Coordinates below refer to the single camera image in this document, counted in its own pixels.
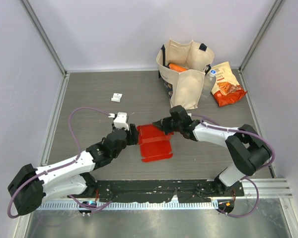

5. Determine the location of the red cardboard paper box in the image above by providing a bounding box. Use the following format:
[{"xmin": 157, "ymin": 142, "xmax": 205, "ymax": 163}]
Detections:
[{"xmin": 137, "ymin": 124, "xmax": 173, "ymax": 163}]

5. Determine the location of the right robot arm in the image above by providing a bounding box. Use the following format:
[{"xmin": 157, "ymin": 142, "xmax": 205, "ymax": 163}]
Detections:
[{"xmin": 153, "ymin": 106, "xmax": 275, "ymax": 196}]

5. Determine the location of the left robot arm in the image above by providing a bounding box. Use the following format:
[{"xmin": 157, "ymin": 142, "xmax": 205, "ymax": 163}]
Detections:
[{"xmin": 7, "ymin": 123, "xmax": 139, "ymax": 216}]

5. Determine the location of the clear plastic water bottle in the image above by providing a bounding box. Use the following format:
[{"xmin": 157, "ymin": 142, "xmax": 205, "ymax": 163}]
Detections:
[{"xmin": 200, "ymin": 69, "xmax": 216, "ymax": 100}]

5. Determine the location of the orange item in bag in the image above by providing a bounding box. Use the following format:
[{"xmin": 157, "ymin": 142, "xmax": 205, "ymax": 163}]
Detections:
[{"xmin": 167, "ymin": 63, "xmax": 187, "ymax": 73}]

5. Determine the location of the beige canvas tote bag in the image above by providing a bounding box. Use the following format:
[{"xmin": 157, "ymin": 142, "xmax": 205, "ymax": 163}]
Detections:
[{"xmin": 156, "ymin": 39, "xmax": 215, "ymax": 110}]

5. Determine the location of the orange chips bag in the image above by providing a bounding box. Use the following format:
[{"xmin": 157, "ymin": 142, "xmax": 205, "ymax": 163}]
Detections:
[{"xmin": 211, "ymin": 61, "xmax": 247, "ymax": 107}]

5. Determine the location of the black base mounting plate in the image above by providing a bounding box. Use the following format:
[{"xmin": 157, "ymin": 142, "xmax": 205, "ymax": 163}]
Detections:
[{"xmin": 69, "ymin": 178, "xmax": 245, "ymax": 203}]

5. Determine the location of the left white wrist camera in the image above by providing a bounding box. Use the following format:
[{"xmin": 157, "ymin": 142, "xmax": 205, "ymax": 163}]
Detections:
[{"xmin": 108, "ymin": 112, "xmax": 130, "ymax": 131}]

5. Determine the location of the small white plastic bracket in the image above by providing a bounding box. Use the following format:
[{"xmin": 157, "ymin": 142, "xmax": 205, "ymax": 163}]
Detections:
[{"xmin": 111, "ymin": 93, "xmax": 122, "ymax": 103}]

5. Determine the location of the slotted cable duct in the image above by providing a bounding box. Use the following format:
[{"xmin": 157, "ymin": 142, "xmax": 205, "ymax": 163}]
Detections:
[{"xmin": 37, "ymin": 200, "xmax": 218, "ymax": 212}]

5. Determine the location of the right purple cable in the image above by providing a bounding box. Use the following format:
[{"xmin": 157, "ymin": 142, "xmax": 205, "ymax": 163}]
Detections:
[{"xmin": 191, "ymin": 114, "xmax": 274, "ymax": 219}]

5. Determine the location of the purple cable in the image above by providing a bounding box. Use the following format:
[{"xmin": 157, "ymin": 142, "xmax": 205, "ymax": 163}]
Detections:
[
  {"xmin": 6, "ymin": 107, "xmax": 115, "ymax": 219},
  {"xmin": 191, "ymin": 114, "xmax": 274, "ymax": 219}
]

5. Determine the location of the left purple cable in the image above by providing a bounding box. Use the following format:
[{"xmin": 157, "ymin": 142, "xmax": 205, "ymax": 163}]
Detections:
[{"xmin": 6, "ymin": 107, "xmax": 115, "ymax": 219}]

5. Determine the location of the left aluminium frame post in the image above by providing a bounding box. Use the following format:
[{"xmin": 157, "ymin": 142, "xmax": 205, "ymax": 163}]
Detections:
[{"xmin": 19, "ymin": 0, "xmax": 67, "ymax": 76}]

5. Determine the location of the aluminium frame post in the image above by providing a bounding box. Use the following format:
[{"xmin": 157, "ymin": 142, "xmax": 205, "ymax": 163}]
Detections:
[
  {"xmin": 238, "ymin": 0, "xmax": 285, "ymax": 73},
  {"xmin": 19, "ymin": 0, "xmax": 67, "ymax": 76}
]

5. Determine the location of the right aluminium frame post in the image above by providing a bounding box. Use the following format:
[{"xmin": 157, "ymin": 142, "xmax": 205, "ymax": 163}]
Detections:
[{"xmin": 238, "ymin": 0, "xmax": 285, "ymax": 73}]

